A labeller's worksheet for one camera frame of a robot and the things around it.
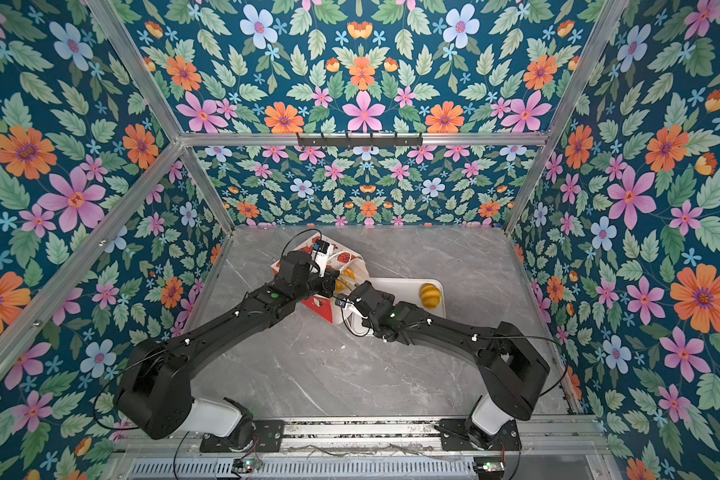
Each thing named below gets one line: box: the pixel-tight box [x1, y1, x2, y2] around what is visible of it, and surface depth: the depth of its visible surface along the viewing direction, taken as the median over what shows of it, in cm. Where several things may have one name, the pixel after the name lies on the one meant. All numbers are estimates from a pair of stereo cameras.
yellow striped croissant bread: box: [421, 283, 441, 309], surface depth 99 cm
